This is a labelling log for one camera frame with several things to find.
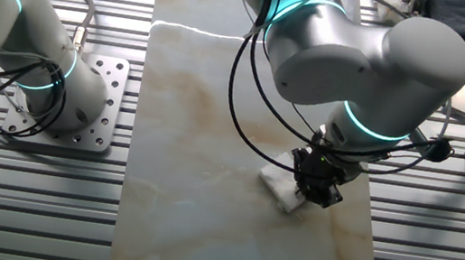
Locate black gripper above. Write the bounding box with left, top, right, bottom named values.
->
left=284, top=141, right=366, bottom=214

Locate crumpled white tissue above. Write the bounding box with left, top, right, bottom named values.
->
left=371, top=0, right=409, bottom=26

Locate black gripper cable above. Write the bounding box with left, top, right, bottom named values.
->
left=216, top=0, right=465, bottom=200

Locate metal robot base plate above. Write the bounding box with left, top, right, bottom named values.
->
left=1, top=43, right=133, bottom=156

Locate thin black cable bundle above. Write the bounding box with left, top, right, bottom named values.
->
left=0, top=37, right=74, bottom=147

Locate thick grey cable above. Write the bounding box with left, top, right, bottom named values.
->
left=32, top=0, right=98, bottom=56

